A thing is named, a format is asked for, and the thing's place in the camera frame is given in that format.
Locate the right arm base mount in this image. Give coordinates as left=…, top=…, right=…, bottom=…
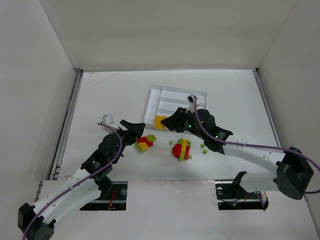
left=215, top=171, right=269, bottom=211

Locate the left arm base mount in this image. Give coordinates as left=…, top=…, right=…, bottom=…
left=80, top=181, right=128, bottom=212

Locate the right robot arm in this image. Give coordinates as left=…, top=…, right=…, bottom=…
left=161, top=107, right=314, bottom=200

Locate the yellow lego brick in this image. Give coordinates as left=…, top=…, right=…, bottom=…
left=154, top=115, right=167, bottom=130

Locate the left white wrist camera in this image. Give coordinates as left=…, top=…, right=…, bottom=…
left=101, top=114, right=114, bottom=125

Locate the white divided sorting tray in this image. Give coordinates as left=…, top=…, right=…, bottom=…
left=143, top=84, right=207, bottom=129

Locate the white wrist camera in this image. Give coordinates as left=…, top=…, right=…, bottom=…
left=101, top=114, right=114, bottom=125
left=185, top=94, right=199, bottom=113

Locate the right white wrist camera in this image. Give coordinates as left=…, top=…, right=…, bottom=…
left=185, top=94, right=199, bottom=113

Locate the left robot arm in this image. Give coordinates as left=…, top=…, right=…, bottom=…
left=17, top=120, right=146, bottom=240

